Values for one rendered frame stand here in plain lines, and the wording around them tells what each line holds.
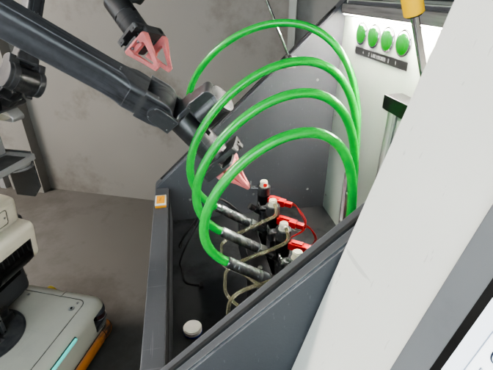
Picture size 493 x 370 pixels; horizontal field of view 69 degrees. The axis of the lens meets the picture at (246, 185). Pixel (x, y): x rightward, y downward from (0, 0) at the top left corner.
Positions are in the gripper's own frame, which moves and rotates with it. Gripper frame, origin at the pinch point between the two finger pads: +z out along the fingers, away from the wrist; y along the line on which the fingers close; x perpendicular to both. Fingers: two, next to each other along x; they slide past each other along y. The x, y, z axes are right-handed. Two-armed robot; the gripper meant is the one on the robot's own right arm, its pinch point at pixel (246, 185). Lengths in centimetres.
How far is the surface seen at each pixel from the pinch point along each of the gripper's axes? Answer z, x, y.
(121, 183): -2, 175, -147
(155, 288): 0.0, -16.4, -22.8
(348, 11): -9.3, 28.3, 38.5
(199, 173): -13.1, -19.6, 3.9
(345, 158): -2.4, -22.7, 22.5
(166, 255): -0.4, -6.3, -23.3
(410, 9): -14.7, -30.3, 36.5
